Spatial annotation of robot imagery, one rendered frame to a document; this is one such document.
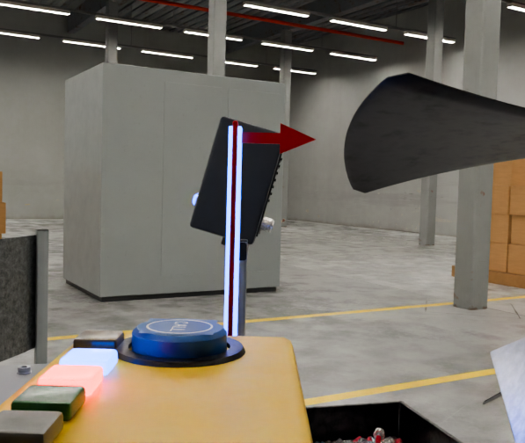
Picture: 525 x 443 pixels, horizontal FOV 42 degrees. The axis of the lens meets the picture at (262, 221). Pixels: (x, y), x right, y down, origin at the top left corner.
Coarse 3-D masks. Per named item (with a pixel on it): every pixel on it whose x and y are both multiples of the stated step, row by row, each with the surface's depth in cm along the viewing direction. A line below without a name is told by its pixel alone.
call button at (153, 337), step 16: (160, 320) 30; (176, 320) 30; (192, 320) 30; (208, 320) 30; (144, 336) 27; (160, 336) 27; (176, 336) 27; (192, 336) 27; (208, 336) 27; (224, 336) 28; (144, 352) 27; (160, 352) 27; (176, 352) 27; (192, 352) 27; (208, 352) 27
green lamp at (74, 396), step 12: (24, 396) 20; (36, 396) 20; (48, 396) 20; (60, 396) 20; (72, 396) 20; (84, 396) 21; (12, 408) 20; (24, 408) 20; (36, 408) 20; (48, 408) 20; (60, 408) 20; (72, 408) 20
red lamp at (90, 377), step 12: (48, 372) 23; (60, 372) 23; (72, 372) 23; (84, 372) 23; (96, 372) 23; (48, 384) 22; (60, 384) 22; (72, 384) 22; (84, 384) 22; (96, 384) 23
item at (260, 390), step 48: (240, 336) 32; (144, 384) 24; (192, 384) 24; (240, 384) 24; (288, 384) 24; (96, 432) 19; (144, 432) 19; (192, 432) 19; (240, 432) 19; (288, 432) 19
